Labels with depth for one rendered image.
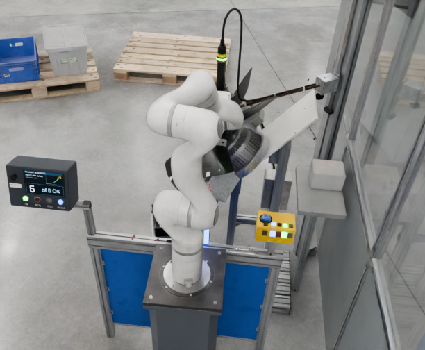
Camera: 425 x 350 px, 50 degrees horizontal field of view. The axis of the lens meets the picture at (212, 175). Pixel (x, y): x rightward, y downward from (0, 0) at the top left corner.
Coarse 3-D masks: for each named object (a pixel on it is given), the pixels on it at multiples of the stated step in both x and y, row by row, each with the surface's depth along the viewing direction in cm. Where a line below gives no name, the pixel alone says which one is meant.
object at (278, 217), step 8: (272, 216) 196; (280, 216) 196; (288, 216) 196; (256, 224) 198; (288, 224) 192; (256, 232) 194; (288, 232) 191; (256, 240) 197; (264, 240) 196; (272, 240) 195; (280, 240) 195; (288, 240) 194
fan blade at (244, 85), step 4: (248, 72) 222; (244, 76) 222; (248, 76) 229; (244, 80) 226; (248, 80) 234; (240, 84) 223; (244, 84) 231; (248, 84) 238; (240, 88) 227; (244, 88) 234; (236, 92) 225; (240, 92) 231; (244, 92) 238; (236, 96) 227; (240, 96) 233; (232, 100) 225; (236, 100) 230
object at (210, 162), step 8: (208, 152) 209; (216, 152) 209; (224, 152) 209; (208, 160) 204; (216, 160) 204; (224, 160) 204; (208, 168) 201; (216, 168) 200; (224, 168) 198; (232, 168) 197; (208, 176) 196
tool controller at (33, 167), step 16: (16, 160) 191; (32, 160) 192; (48, 160) 193; (64, 160) 194; (16, 176) 187; (32, 176) 187; (48, 176) 187; (64, 176) 186; (16, 192) 191; (48, 192) 190; (64, 192) 189; (48, 208) 193; (64, 208) 192
